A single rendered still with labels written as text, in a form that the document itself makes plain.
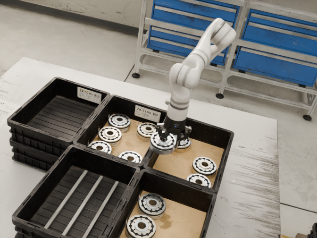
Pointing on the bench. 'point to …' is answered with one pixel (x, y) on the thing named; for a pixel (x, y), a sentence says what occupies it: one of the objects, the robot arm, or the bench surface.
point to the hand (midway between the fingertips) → (171, 142)
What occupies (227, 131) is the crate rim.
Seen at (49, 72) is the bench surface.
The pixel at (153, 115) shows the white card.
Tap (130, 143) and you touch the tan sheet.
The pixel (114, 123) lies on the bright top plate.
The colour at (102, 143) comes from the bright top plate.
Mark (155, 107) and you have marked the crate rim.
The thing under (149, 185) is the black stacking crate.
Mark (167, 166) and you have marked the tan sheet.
